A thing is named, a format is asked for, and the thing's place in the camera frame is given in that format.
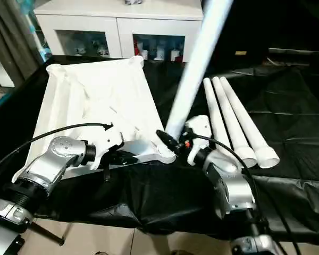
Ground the black cabinet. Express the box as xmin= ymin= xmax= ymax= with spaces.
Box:
xmin=199 ymin=0 xmax=319 ymax=67

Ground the black table frame leg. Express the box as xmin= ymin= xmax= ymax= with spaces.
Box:
xmin=29 ymin=220 xmax=64 ymax=246

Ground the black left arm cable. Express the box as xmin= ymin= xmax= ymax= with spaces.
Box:
xmin=0 ymin=122 xmax=113 ymax=176

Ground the white display cabinet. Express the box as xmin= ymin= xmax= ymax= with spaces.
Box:
xmin=33 ymin=0 xmax=204 ymax=60

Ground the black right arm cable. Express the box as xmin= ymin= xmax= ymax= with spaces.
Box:
xmin=191 ymin=135 xmax=304 ymax=255

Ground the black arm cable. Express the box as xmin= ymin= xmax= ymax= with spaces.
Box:
xmin=191 ymin=135 xmax=304 ymax=255
xmin=0 ymin=122 xmax=113 ymax=176

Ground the black table mat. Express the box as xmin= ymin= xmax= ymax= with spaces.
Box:
xmin=0 ymin=52 xmax=319 ymax=245

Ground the white plastic table leg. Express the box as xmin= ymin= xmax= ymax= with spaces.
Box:
xmin=211 ymin=76 xmax=258 ymax=168
xmin=219 ymin=76 xmax=281 ymax=169
xmin=164 ymin=0 xmax=236 ymax=141
xmin=202 ymin=78 xmax=236 ymax=155

